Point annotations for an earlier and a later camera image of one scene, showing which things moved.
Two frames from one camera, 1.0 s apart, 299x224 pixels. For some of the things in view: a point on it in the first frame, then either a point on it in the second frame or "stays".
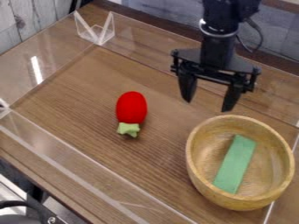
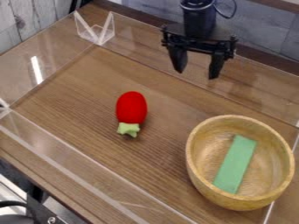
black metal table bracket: (39, 213) stays
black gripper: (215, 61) to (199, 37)
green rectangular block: (235, 164) stays
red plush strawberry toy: (131, 112) stays
